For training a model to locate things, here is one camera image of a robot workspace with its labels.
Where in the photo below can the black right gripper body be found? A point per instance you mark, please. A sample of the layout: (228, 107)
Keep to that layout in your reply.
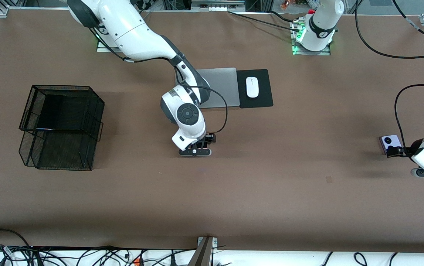
(209, 139)

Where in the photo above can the grey power strip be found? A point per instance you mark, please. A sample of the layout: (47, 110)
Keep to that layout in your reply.
(217, 7)

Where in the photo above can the lavender flip phone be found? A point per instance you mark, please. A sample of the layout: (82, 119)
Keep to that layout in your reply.
(387, 141)

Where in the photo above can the silver closed laptop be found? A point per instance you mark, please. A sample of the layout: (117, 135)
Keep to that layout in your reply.
(226, 88)

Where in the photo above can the black mouse pad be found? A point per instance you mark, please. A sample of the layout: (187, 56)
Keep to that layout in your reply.
(263, 99)

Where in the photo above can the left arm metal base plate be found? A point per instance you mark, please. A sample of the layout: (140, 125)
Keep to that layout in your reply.
(322, 52)

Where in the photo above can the grey metal table bracket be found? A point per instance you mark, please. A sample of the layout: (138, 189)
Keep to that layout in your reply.
(204, 251)

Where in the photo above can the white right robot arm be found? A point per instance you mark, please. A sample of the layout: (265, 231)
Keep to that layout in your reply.
(130, 33)

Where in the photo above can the white computer mouse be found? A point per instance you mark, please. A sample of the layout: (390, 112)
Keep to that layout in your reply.
(252, 88)

